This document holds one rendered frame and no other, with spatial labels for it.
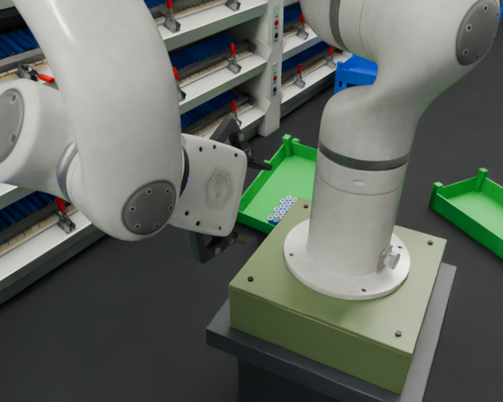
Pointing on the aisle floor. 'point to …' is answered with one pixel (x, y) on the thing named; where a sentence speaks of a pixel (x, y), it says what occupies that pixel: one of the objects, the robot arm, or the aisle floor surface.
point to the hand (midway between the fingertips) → (251, 201)
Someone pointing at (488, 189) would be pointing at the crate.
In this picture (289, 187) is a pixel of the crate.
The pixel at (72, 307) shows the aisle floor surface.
